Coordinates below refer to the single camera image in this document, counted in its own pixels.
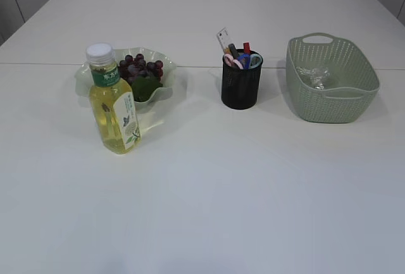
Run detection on pink capped scissors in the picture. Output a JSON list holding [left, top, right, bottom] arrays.
[[223, 53, 244, 70]]

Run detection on purple artificial grape bunch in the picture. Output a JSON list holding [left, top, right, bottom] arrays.
[[117, 54, 163, 103]]

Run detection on silver glitter pen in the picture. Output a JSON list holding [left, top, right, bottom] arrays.
[[228, 43, 240, 59]]

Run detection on blue capped scissors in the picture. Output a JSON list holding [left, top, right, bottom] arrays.
[[237, 53, 263, 70]]

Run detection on red glitter pen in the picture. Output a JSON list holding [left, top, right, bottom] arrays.
[[243, 42, 251, 55]]

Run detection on clear plastic ruler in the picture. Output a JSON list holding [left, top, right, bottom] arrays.
[[216, 27, 233, 52]]

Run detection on green tea plastic bottle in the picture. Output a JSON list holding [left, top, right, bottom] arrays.
[[86, 43, 140, 154]]

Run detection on clear plastic sheet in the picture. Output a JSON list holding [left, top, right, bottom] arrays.
[[296, 66, 330, 90]]

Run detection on gold glitter pen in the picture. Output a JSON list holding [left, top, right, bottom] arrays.
[[224, 46, 231, 54]]

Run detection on black mesh pen holder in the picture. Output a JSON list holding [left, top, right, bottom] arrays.
[[221, 51, 263, 109]]

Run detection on pale green ruffled plate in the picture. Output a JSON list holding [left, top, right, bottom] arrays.
[[74, 46, 177, 113]]

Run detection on green plastic woven basket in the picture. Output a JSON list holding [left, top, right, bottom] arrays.
[[285, 33, 380, 123]]

